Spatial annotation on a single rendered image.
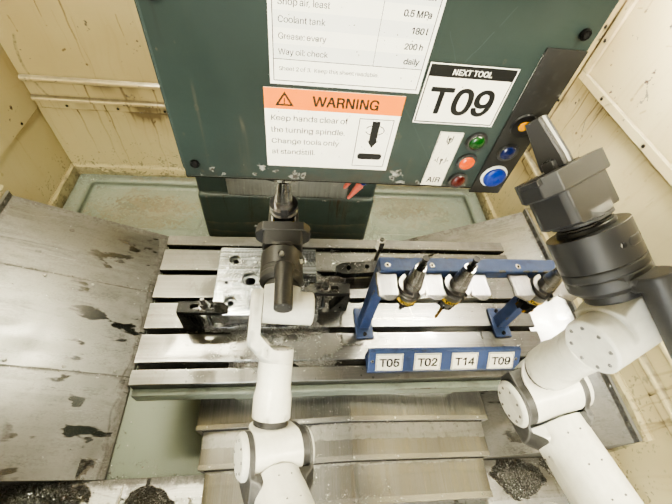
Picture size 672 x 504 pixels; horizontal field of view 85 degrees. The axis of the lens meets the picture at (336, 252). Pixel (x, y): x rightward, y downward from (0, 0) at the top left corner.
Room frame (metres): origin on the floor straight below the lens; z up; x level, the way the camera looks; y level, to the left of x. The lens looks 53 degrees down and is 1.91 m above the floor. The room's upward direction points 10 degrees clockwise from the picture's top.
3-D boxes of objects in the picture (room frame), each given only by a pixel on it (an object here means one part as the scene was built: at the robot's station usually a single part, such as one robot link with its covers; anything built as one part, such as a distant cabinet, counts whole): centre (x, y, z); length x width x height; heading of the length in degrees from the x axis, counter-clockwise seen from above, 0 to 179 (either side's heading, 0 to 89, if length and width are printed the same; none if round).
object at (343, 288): (0.55, 0.00, 0.97); 0.13 x 0.03 x 0.15; 101
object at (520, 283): (0.52, -0.45, 1.21); 0.07 x 0.05 x 0.01; 11
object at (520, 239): (0.68, -0.50, 0.75); 0.89 x 0.70 x 0.26; 11
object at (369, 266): (0.69, -0.14, 0.93); 0.26 x 0.05 x 0.06; 106
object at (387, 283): (0.46, -0.13, 1.21); 0.07 x 0.05 x 0.01; 11
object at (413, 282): (0.47, -0.18, 1.26); 0.04 x 0.04 x 0.07
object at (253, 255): (0.55, 0.18, 0.97); 0.29 x 0.23 x 0.05; 101
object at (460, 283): (0.49, -0.29, 1.26); 0.04 x 0.04 x 0.07
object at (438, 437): (0.21, -0.14, 0.70); 0.90 x 0.30 x 0.16; 101
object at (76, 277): (0.43, 0.78, 0.75); 0.89 x 0.67 x 0.26; 11
